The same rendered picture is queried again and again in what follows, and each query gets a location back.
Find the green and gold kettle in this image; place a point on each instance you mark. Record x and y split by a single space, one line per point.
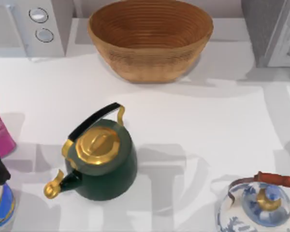
106 164

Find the brown woven basket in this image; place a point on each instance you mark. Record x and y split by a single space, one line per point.
149 46

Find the round microwave knob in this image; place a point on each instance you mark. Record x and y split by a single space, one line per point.
44 35
38 15

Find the blue and white teapot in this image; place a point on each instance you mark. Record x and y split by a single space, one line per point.
258 210

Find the pale microwave oven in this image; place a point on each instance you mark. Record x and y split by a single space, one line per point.
19 36

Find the blue and white vase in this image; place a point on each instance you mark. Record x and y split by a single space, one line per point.
1 205

